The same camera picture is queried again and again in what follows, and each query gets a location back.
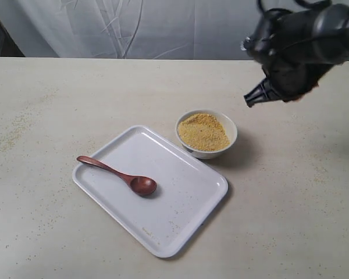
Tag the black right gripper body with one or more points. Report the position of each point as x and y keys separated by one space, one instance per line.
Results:
x=286 y=82

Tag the yellow grains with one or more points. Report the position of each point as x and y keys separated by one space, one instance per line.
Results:
x=203 y=132

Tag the white backdrop cloth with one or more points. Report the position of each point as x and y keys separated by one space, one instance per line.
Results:
x=150 y=29

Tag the brown wooden spoon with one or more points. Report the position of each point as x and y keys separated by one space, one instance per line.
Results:
x=140 y=185

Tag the white bowl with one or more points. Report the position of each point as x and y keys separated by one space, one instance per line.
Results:
x=230 y=130

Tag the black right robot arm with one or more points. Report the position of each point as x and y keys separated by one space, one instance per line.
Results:
x=296 y=49

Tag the white plastic tray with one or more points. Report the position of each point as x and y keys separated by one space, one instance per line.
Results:
x=157 y=192

